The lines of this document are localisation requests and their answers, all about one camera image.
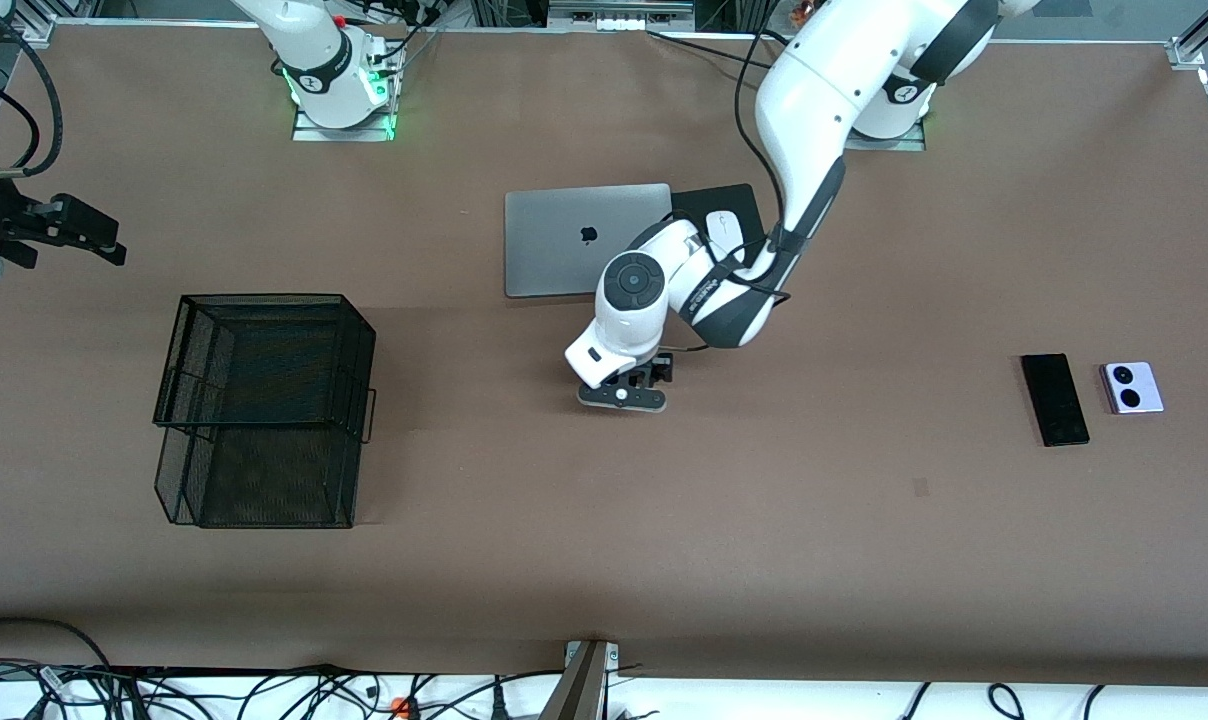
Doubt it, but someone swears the white power strip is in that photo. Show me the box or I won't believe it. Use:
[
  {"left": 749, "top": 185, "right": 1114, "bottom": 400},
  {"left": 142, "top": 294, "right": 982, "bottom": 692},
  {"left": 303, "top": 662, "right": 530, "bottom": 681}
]
[{"left": 549, "top": 0, "right": 693, "bottom": 31}]

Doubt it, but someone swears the long black slab phone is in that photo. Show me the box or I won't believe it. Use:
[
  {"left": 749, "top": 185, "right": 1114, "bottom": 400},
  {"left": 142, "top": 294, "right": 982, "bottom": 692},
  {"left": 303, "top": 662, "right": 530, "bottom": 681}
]
[{"left": 1020, "top": 353, "right": 1091, "bottom": 448}]

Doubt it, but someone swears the white computer mouse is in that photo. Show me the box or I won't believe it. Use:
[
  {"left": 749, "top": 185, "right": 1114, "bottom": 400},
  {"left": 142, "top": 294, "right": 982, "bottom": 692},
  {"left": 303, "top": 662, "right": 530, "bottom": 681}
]
[{"left": 705, "top": 210, "right": 746, "bottom": 253}]

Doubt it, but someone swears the aluminium frame profile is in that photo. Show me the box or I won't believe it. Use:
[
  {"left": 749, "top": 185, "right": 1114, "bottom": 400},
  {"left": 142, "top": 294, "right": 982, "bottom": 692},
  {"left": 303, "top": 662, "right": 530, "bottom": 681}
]
[
  {"left": 4, "top": 0, "right": 55, "bottom": 46},
  {"left": 1167, "top": 0, "right": 1208, "bottom": 71}
]

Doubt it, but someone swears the grey closed laptop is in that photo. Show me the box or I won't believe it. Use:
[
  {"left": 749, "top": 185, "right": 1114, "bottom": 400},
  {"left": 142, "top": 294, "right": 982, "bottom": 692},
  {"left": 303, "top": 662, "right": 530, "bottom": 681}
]
[{"left": 504, "top": 183, "right": 675, "bottom": 299}]

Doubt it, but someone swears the black cable on table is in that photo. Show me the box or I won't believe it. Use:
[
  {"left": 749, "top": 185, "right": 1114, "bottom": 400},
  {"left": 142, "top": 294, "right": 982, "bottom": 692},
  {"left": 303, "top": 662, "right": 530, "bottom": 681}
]
[{"left": 647, "top": 30, "right": 770, "bottom": 67}]

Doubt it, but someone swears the black wire mesh basket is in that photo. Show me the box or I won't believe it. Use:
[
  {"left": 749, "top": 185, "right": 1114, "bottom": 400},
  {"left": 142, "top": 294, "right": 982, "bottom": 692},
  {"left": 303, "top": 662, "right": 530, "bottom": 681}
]
[{"left": 153, "top": 293, "right": 378, "bottom": 529}]

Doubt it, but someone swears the lilac flip phone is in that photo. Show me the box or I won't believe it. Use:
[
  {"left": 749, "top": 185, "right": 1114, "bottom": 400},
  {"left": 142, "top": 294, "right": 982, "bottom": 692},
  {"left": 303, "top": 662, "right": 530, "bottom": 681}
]
[{"left": 1100, "top": 361, "right": 1165, "bottom": 415}]

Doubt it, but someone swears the thick grey cable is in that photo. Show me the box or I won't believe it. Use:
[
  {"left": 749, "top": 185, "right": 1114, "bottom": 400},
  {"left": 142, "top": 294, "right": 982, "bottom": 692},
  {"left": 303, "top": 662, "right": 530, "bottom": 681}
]
[{"left": 0, "top": 617, "right": 115, "bottom": 691}]

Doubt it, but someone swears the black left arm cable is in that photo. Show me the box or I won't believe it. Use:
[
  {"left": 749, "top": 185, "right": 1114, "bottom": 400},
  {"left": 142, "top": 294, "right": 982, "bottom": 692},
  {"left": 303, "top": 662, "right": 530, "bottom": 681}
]
[{"left": 734, "top": 30, "right": 795, "bottom": 301}]

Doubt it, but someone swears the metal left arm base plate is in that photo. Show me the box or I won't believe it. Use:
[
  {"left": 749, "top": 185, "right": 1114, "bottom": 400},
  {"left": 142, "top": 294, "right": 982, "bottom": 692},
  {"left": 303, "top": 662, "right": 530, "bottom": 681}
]
[{"left": 844, "top": 118, "right": 927, "bottom": 153}]

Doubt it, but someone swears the grey metal camera post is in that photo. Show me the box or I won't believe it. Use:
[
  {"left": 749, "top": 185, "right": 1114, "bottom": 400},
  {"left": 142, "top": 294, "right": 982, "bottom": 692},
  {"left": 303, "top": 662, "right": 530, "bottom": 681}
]
[{"left": 539, "top": 640, "right": 620, "bottom": 720}]

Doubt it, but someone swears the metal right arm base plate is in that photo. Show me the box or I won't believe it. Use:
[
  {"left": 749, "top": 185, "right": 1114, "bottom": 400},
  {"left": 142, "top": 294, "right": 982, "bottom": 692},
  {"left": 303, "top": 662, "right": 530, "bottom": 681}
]
[{"left": 292, "top": 40, "right": 397, "bottom": 143}]

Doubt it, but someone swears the black mouse pad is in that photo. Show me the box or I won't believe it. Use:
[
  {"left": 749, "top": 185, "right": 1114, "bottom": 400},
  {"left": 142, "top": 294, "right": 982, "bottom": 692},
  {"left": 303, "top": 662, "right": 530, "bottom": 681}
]
[{"left": 670, "top": 183, "right": 770, "bottom": 251}]

